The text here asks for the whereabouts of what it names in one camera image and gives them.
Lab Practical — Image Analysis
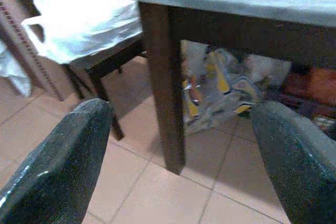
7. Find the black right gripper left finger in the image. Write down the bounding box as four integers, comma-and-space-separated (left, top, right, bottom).
0, 98, 114, 224

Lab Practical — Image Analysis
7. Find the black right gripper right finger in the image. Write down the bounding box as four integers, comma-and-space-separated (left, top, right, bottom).
250, 101, 336, 224

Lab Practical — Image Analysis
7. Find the orange red object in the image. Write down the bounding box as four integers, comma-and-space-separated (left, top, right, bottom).
285, 67, 336, 106

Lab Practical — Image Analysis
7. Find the white bag under table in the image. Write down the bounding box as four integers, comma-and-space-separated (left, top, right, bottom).
243, 54, 292, 86

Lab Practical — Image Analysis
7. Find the white cloth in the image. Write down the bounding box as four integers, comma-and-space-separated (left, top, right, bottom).
0, 40, 33, 98

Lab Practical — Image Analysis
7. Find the clear plastic bag with yellow items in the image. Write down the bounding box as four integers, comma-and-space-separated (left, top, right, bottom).
181, 40, 263, 135

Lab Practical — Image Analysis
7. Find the dark wooden chair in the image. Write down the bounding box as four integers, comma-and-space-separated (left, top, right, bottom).
61, 33, 148, 141

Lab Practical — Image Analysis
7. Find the brown cardboard box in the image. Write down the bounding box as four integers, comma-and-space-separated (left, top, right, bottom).
0, 0, 79, 102

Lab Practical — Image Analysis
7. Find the dark wooden table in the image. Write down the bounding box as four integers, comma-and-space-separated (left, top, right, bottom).
104, 0, 336, 176

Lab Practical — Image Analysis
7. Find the white plastic bag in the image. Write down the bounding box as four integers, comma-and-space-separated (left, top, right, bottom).
20, 0, 144, 65

